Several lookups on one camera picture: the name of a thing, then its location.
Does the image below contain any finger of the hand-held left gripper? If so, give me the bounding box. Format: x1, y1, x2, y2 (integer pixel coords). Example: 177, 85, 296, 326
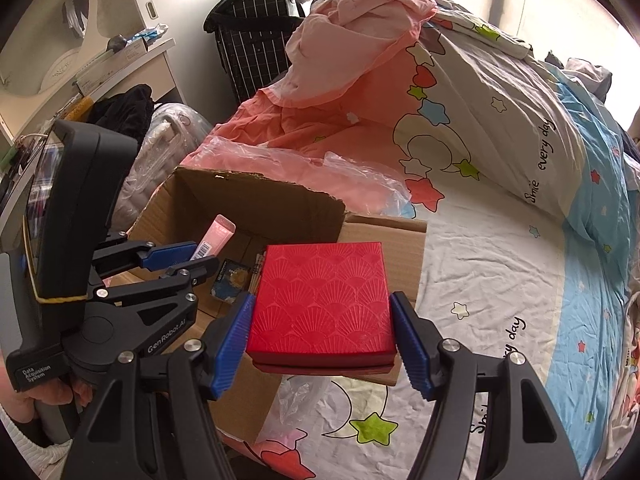
92, 240, 199, 276
87, 257, 221, 307

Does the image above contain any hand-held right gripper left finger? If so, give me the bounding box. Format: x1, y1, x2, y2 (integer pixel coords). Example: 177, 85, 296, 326
62, 292, 257, 480

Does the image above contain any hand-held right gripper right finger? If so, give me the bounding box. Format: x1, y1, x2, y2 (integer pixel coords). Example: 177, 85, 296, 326
390, 290, 583, 480

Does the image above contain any blue yellow tissue pack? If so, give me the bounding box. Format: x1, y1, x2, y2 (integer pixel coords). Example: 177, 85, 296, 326
210, 258, 257, 305

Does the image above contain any pink cream tube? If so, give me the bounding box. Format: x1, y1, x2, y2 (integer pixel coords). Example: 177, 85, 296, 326
192, 215, 236, 262

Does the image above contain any red patterned gift box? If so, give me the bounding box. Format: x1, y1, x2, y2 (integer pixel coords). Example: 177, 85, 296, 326
246, 242, 397, 375

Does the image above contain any brown cardboard box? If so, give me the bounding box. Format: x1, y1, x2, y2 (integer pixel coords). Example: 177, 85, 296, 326
127, 166, 429, 445

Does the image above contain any person's left hand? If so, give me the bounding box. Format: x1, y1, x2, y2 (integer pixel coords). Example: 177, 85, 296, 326
6, 376, 82, 415

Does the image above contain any printed bed sheet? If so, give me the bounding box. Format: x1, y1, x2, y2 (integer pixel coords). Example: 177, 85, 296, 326
220, 187, 640, 480

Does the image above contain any white plastic wrapped bundle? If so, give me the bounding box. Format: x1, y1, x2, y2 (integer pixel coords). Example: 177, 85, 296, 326
111, 102, 215, 233

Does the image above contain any black clothing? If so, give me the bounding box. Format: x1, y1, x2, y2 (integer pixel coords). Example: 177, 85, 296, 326
87, 84, 156, 137

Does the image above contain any white bedside desk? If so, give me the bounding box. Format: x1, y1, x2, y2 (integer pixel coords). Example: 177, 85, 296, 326
0, 0, 177, 161

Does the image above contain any clear plastic bag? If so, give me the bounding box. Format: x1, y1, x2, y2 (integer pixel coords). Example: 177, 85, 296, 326
199, 135, 417, 220

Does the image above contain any black striped suitcase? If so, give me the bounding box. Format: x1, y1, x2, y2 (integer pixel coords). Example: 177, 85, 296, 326
202, 0, 307, 107

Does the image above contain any printed quilt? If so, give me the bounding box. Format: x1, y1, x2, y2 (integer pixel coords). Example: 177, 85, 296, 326
180, 0, 633, 281

